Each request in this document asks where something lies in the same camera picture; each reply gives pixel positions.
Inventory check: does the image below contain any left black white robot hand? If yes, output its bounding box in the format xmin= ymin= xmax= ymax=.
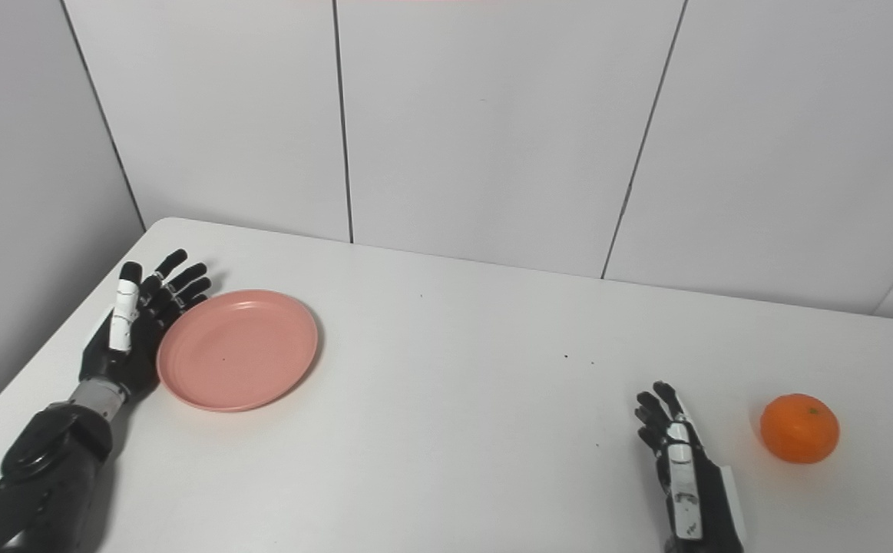
xmin=79 ymin=248 xmax=213 ymax=405

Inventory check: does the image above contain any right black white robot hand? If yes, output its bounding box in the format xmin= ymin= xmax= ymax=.
xmin=635 ymin=381 xmax=748 ymax=553

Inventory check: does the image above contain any pink round plate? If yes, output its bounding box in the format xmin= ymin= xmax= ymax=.
xmin=157 ymin=289 xmax=320 ymax=413

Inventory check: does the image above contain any orange fruit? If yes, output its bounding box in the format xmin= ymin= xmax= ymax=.
xmin=759 ymin=393 xmax=841 ymax=465

